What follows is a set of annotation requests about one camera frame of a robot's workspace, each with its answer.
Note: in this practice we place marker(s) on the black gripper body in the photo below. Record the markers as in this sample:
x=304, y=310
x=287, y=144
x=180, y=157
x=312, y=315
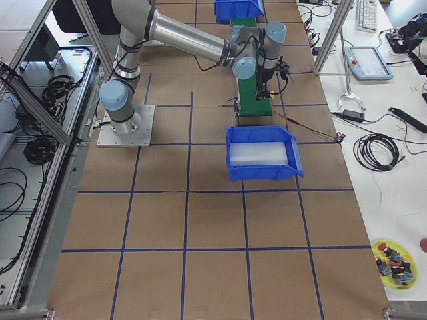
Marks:
x=265, y=76

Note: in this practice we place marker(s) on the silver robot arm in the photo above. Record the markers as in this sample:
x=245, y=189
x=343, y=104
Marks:
x=251, y=51

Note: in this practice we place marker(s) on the blue bin with buttons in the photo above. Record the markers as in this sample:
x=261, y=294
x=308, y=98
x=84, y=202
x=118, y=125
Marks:
x=225, y=10

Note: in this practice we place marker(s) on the yellow plate of buttons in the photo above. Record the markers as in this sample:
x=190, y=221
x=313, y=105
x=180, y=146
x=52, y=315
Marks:
x=395, y=264

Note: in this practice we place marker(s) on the green conveyor belt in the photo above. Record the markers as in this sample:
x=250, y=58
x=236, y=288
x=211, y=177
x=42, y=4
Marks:
x=246, y=104

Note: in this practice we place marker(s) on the empty blue bin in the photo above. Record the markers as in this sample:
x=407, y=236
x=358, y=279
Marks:
x=258, y=134

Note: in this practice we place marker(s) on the white foam pad destination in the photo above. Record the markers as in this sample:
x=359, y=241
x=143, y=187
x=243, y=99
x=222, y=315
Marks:
x=264, y=153

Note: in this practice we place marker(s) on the black power adapter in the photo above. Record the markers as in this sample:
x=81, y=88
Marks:
x=353, y=116

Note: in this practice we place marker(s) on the teach pendant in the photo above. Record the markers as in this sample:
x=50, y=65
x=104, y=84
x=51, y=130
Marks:
x=366, y=63

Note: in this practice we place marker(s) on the white keyboard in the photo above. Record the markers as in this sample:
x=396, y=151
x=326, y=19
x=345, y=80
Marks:
x=367, y=15

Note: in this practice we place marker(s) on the aluminium frame post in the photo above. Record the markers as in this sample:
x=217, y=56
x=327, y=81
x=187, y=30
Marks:
x=331, y=35

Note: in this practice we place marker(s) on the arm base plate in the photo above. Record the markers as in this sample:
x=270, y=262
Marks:
x=132, y=133

